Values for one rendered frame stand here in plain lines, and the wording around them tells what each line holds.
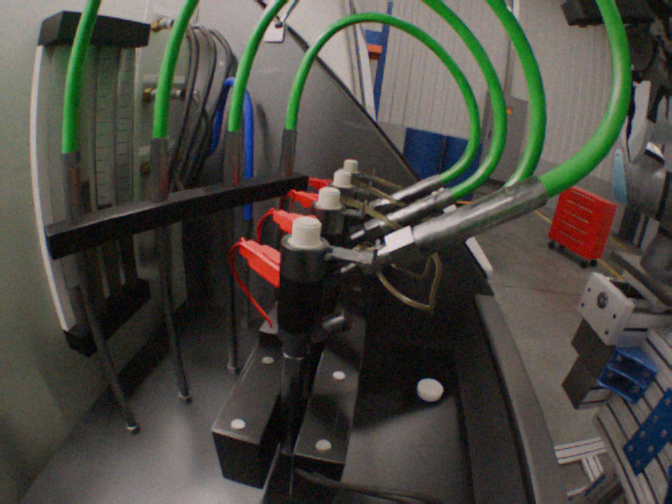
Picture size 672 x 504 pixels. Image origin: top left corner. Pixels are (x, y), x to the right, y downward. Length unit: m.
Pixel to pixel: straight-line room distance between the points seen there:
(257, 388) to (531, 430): 0.27
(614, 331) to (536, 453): 0.40
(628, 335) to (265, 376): 0.66
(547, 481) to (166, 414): 0.44
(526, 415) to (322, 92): 0.47
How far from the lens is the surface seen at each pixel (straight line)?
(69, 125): 0.29
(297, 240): 0.20
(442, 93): 6.91
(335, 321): 0.22
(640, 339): 0.81
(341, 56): 0.55
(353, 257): 0.20
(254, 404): 0.28
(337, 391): 0.30
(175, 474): 0.43
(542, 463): 0.36
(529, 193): 0.20
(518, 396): 0.41
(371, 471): 0.43
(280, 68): 0.52
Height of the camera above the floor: 1.20
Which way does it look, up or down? 24 degrees down
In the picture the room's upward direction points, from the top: 8 degrees clockwise
